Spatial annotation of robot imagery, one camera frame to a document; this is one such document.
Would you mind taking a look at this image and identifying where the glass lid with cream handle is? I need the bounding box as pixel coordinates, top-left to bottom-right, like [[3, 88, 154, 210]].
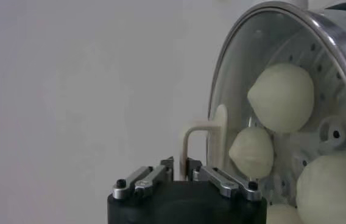
[[177, 1, 346, 224]]

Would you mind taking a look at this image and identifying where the white steamed baozi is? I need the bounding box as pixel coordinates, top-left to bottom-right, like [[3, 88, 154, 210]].
[[295, 153, 346, 224], [266, 203, 303, 224], [247, 63, 316, 134], [228, 127, 275, 180]]

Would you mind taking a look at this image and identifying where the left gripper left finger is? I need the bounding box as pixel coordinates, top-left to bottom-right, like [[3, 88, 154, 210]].
[[111, 156, 174, 200]]

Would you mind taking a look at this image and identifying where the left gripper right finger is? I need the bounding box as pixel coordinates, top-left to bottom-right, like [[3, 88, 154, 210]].
[[186, 157, 263, 202]]

